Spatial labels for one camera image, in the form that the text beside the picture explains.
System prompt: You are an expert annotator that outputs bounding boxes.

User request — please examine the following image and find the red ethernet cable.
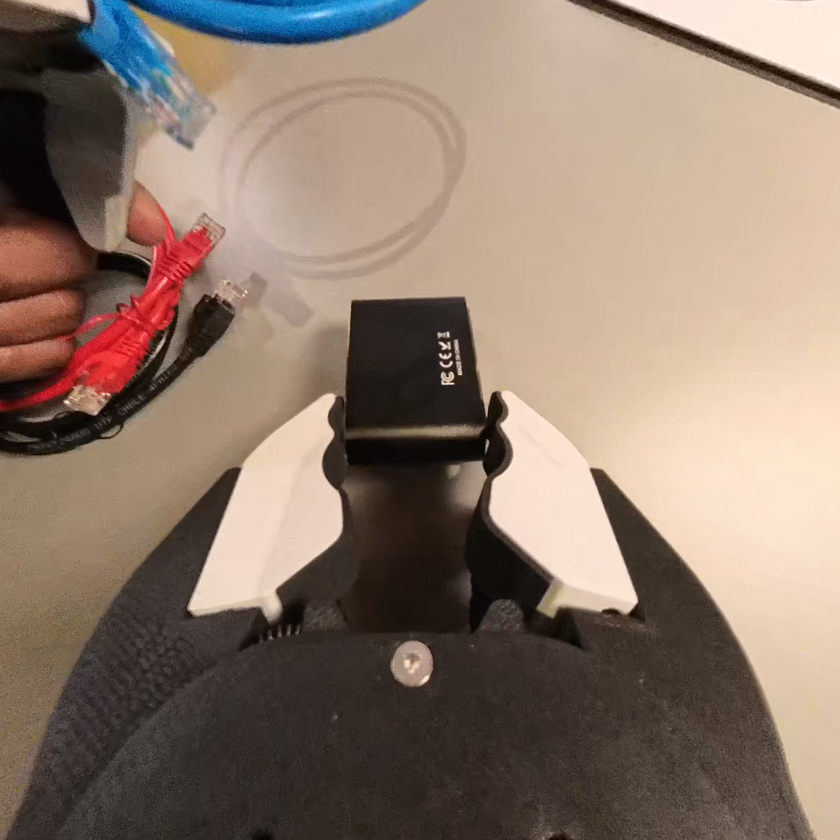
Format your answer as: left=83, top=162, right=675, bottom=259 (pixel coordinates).
left=0, top=213, right=227, bottom=418

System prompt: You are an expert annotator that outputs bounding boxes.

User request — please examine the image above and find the black ethernet cable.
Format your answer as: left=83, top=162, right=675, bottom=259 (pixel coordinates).
left=0, top=252, right=250, bottom=458

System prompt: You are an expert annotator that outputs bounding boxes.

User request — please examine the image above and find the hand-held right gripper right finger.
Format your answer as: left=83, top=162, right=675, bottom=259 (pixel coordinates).
left=467, top=391, right=639, bottom=619

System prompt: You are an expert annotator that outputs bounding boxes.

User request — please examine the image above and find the black ethernet port adapter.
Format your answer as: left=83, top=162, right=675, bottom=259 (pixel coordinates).
left=344, top=298, right=490, bottom=467

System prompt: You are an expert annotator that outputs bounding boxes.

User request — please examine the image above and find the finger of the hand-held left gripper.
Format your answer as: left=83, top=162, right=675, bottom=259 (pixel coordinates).
left=0, top=0, right=93, bottom=34
left=46, top=66, right=142, bottom=252

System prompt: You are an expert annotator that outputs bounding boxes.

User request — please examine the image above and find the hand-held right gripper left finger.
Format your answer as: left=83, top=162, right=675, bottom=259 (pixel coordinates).
left=188, top=394, right=360, bottom=623

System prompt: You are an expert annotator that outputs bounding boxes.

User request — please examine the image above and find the blue ethernet cable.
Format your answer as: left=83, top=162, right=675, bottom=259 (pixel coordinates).
left=82, top=0, right=431, bottom=149

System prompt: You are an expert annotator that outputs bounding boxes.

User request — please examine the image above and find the person's left hand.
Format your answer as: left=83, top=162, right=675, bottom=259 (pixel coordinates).
left=0, top=184, right=169, bottom=385

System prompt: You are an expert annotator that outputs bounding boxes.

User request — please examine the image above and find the grey cable coil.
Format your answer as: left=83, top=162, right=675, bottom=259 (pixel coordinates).
left=220, top=79, right=469, bottom=326

